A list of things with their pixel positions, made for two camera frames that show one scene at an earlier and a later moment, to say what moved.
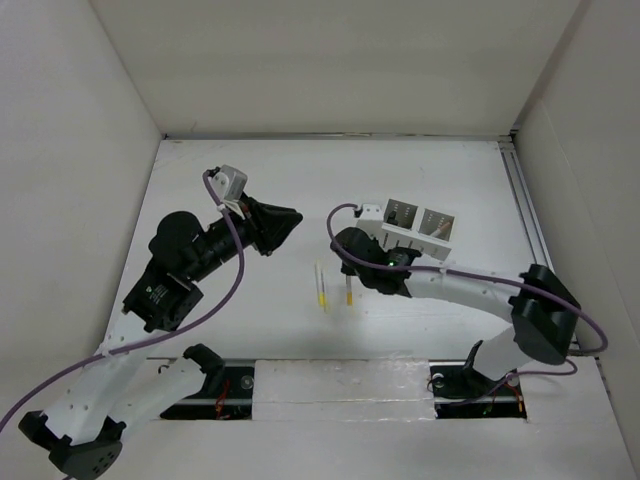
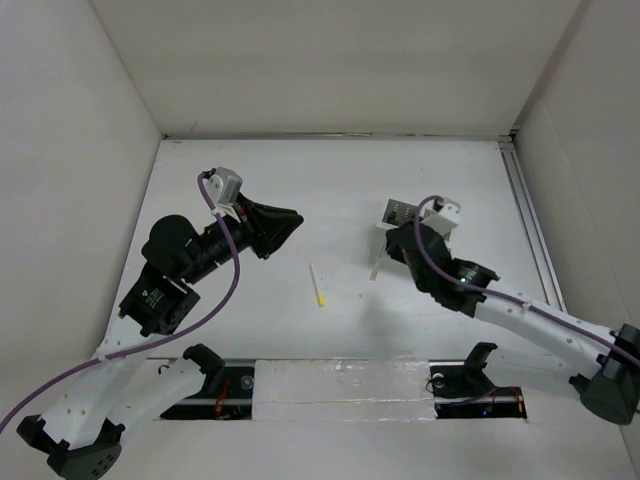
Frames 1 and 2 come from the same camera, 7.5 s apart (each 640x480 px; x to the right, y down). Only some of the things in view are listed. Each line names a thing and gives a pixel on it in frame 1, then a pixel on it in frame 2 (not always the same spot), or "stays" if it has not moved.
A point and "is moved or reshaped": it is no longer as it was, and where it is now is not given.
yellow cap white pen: (322, 297) is moved or reshaped
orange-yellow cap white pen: (349, 290) is moved or reshaped
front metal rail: (454, 395) stays
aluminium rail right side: (528, 209) stays
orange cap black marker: (392, 218) stays
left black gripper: (266, 225) stays
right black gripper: (348, 270) -> (393, 245)
